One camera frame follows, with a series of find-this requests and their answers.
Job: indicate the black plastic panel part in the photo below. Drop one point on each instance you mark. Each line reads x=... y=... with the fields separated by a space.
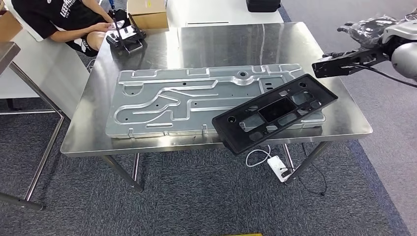
x=234 y=136

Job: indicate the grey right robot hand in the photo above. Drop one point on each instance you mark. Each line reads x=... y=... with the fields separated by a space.
x=371 y=31

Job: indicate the stamped grey metal plate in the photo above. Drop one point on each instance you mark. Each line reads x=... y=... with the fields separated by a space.
x=156 y=117

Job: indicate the white board panel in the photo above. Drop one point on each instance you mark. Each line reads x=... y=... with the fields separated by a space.
x=49 y=75

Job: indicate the person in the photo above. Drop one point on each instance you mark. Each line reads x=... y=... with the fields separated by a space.
x=49 y=16

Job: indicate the black carrying case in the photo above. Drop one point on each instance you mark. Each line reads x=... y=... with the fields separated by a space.
x=262 y=5

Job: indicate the white power strip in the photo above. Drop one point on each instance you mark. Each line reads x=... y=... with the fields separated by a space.
x=277 y=166

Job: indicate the brown cardboard box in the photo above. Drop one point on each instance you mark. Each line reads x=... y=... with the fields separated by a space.
x=9 y=26
x=148 y=13

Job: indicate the steel frame table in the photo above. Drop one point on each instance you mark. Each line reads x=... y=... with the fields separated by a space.
x=8 y=52

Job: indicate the stainless steel workbench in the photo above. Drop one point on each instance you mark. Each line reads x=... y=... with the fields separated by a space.
x=211 y=45

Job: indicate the black remote controller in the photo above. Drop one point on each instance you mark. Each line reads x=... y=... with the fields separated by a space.
x=127 y=35

